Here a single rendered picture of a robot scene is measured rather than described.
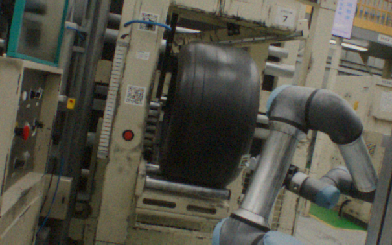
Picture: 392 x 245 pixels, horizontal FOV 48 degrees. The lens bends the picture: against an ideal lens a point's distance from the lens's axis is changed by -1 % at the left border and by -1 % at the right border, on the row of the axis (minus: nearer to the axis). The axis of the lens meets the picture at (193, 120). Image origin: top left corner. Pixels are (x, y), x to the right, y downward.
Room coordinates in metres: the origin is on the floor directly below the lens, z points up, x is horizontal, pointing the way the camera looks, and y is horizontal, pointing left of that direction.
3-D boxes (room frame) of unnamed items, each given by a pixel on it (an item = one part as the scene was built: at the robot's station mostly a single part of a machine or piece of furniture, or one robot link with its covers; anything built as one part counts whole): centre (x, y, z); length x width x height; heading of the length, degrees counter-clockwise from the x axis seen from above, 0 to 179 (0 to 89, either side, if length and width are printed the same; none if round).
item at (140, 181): (1.85, 0.18, 0.90); 0.40 x 0.03 x 0.10; 8
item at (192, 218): (1.87, 0.00, 0.80); 0.37 x 0.36 x 0.02; 8
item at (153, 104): (2.22, 0.27, 1.05); 0.20 x 0.15 x 0.30; 98
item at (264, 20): (2.19, -0.08, 1.71); 0.61 x 0.25 x 0.15; 98
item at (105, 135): (1.78, 0.33, 1.19); 0.05 x 0.04 x 0.48; 8
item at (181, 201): (1.74, -0.02, 0.83); 0.36 x 0.09 x 0.06; 98
